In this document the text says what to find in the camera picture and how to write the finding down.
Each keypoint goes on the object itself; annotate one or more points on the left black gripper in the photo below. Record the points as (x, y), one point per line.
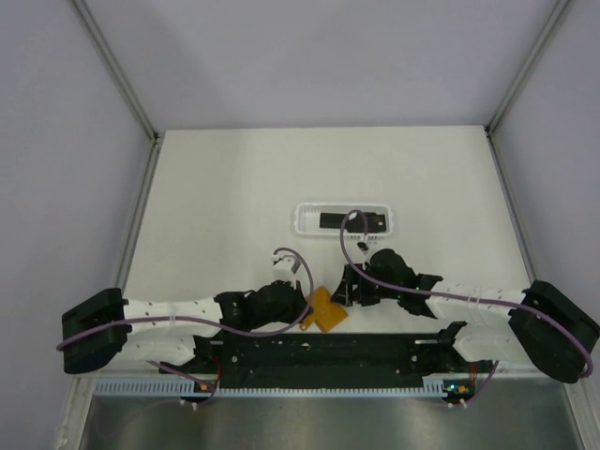
(299, 307)

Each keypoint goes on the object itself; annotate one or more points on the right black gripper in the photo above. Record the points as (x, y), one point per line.
(346, 293)

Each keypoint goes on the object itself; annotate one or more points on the dark credit card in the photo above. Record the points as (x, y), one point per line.
(331, 221)
(369, 222)

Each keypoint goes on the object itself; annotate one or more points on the orange leather card holder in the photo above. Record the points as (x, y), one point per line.
(325, 314)

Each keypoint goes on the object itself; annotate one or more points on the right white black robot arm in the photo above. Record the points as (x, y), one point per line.
(538, 326)

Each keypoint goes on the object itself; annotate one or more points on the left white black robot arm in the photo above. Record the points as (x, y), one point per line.
(109, 330)

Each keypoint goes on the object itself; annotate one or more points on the clear plastic card tray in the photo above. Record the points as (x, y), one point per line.
(305, 219)

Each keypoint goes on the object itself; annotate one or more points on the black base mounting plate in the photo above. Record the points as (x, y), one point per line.
(316, 361)

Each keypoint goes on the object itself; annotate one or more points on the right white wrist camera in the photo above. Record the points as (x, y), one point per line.
(363, 245)

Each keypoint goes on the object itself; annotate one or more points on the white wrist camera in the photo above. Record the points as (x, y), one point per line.
(285, 268)
(363, 245)

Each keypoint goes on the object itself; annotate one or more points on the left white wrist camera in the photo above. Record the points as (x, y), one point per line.
(285, 268)

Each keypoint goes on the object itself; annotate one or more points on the right aluminium frame post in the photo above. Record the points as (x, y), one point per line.
(549, 30)

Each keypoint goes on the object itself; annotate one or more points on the aluminium frame post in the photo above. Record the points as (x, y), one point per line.
(118, 76)
(549, 30)

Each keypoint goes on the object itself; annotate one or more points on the left aluminium frame post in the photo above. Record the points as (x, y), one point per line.
(118, 76)

